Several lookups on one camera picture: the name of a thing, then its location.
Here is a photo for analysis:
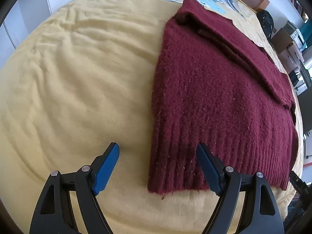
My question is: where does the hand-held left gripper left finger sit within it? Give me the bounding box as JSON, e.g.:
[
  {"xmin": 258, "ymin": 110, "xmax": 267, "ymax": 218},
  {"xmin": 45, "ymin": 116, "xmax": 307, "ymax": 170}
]
[{"xmin": 29, "ymin": 142, "xmax": 120, "ymax": 234}]

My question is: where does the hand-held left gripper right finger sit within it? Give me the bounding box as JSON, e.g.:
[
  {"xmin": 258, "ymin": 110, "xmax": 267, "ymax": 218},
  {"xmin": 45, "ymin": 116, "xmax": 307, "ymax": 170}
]
[{"xmin": 196, "ymin": 143, "xmax": 285, "ymax": 234}]

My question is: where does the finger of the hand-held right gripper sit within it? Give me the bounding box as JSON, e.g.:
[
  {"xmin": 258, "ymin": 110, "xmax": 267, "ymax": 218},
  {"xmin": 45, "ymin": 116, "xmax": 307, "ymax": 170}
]
[{"xmin": 289, "ymin": 170, "xmax": 308, "ymax": 191}]

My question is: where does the maroon knitted sweater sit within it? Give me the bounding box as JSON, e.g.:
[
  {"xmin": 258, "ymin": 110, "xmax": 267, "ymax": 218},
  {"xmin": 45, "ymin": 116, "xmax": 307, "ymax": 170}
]
[{"xmin": 147, "ymin": 0, "xmax": 300, "ymax": 198}]

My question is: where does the dark office chair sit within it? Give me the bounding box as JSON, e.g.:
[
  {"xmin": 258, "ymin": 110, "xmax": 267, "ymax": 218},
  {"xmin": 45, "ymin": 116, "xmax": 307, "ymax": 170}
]
[{"xmin": 296, "ymin": 61, "xmax": 312, "ymax": 137}]

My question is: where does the yellow printed bed sheet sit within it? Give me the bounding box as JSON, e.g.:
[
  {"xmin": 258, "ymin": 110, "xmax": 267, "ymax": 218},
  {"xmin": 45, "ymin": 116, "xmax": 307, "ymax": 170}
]
[{"xmin": 0, "ymin": 0, "xmax": 304, "ymax": 234}]

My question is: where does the wooden drawer cabinet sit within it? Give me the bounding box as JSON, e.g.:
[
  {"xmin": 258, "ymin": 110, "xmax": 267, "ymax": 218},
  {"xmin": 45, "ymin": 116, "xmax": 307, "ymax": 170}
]
[{"xmin": 271, "ymin": 27, "xmax": 306, "ymax": 75}]

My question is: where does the white printer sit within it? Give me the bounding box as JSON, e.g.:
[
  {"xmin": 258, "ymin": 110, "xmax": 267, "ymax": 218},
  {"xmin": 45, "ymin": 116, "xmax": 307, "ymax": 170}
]
[{"xmin": 284, "ymin": 21, "xmax": 306, "ymax": 50}]

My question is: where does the teal curtain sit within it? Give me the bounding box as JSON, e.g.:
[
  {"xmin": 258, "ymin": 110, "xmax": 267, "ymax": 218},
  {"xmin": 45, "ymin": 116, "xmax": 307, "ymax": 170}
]
[{"xmin": 300, "ymin": 19, "xmax": 312, "ymax": 51}]

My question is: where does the black backpack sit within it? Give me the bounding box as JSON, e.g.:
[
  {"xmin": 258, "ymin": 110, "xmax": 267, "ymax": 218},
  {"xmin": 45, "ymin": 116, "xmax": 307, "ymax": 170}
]
[{"xmin": 256, "ymin": 10, "xmax": 275, "ymax": 39}]

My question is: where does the white wardrobe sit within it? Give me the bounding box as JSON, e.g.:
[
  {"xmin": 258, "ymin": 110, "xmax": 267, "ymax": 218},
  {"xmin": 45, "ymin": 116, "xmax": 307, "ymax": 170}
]
[{"xmin": 0, "ymin": 0, "xmax": 108, "ymax": 51}]

